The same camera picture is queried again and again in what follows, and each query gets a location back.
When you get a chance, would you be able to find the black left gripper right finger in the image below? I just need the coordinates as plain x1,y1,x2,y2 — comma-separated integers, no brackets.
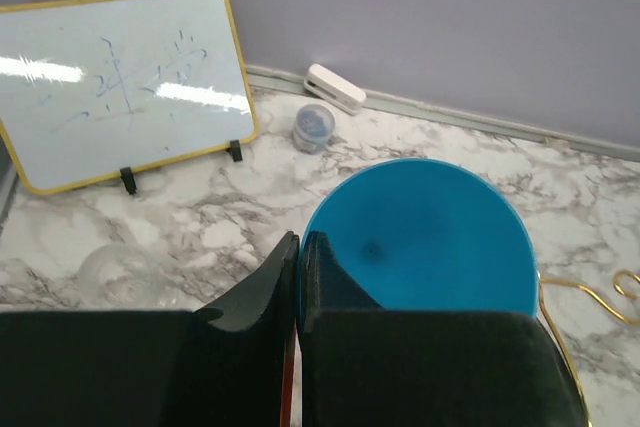
298,232,588,426

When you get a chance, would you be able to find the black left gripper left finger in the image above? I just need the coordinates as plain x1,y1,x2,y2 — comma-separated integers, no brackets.
1,232,300,426

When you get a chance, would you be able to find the blue wine glass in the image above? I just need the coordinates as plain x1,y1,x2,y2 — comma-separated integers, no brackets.
303,158,539,319

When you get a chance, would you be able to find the clear wine glass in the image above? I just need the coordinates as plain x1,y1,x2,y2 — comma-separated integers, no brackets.
77,244,163,309

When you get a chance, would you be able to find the white eraser box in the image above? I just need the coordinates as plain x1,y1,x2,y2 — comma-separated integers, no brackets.
303,64,367,116

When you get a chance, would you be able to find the gold wire glass rack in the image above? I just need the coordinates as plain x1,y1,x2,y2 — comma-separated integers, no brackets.
538,270,639,426

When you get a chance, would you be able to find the small whiteboard gold frame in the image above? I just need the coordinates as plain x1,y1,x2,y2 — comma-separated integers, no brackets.
1,0,259,195

